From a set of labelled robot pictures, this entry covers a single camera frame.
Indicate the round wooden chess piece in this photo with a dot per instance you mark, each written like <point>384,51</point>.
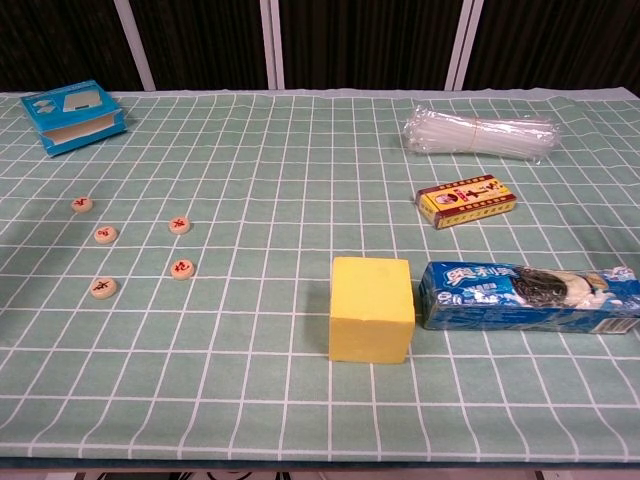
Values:
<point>183,269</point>
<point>82,204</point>
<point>106,234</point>
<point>179,225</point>
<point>104,287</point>

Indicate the yellow sponge block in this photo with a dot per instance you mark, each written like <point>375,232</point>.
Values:
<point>370,310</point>

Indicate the green checked tablecloth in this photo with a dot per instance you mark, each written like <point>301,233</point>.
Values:
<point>250,350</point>

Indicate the small yellow red box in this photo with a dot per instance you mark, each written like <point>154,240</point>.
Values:
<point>465,197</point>

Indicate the bundle of clear plastic straws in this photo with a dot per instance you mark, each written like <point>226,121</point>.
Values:
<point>475,135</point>

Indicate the blue cookie package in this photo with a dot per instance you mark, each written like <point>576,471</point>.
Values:
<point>500,300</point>

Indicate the blue scale carton box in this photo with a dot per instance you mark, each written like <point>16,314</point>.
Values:
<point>55,107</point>

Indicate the white partition frame post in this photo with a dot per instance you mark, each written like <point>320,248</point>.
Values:
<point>464,45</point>
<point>132,45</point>
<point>272,45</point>

